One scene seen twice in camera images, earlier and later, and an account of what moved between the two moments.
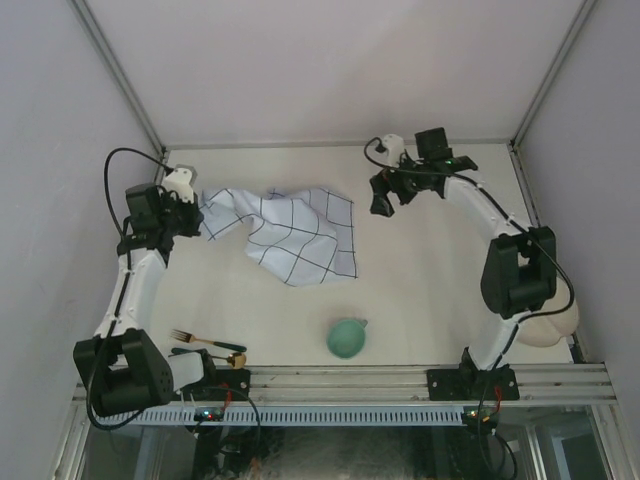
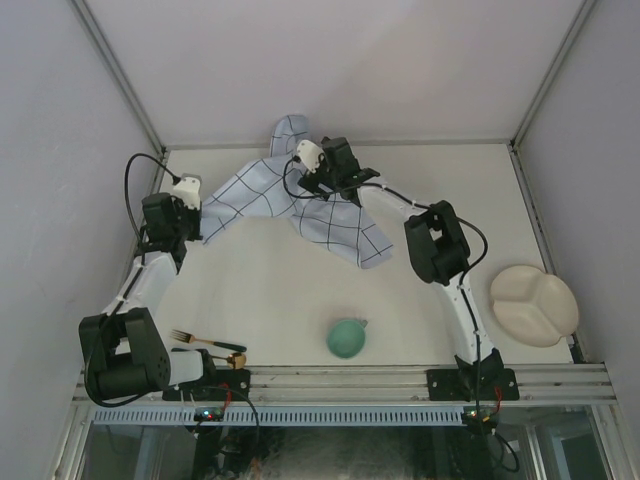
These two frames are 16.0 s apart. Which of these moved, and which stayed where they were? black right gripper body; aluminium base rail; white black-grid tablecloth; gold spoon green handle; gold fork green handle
Moved: black right gripper body; white black-grid tablecloth
Stayed: gold spoon green handle; gold fork green handle; aluminium base rail
